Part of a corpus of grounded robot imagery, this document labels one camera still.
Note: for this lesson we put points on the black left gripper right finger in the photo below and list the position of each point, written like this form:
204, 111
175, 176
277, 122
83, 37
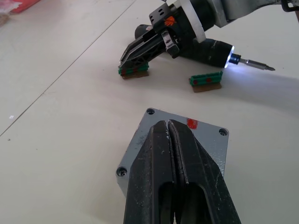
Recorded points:
198, 168

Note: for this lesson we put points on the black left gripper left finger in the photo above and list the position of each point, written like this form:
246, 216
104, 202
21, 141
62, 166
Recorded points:
149, 163

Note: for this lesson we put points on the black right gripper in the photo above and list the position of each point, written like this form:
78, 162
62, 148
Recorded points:
182, 35

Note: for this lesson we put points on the grey metal box lid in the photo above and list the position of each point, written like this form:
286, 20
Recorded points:
140, 144

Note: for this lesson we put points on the black electric screwdriver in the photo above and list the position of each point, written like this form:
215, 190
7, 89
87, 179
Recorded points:
217, 53

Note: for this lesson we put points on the green screwdriver rest, brown base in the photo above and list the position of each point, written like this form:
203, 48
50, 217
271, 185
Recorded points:
206, 80
134, 71

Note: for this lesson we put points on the small silver lid screw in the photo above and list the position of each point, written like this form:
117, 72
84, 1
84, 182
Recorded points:
122, 171
151, 112
223, 132

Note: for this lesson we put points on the red flat package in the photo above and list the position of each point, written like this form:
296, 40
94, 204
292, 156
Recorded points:
23, 5

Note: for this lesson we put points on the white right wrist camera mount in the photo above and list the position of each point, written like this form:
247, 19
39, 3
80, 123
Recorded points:
195, 23

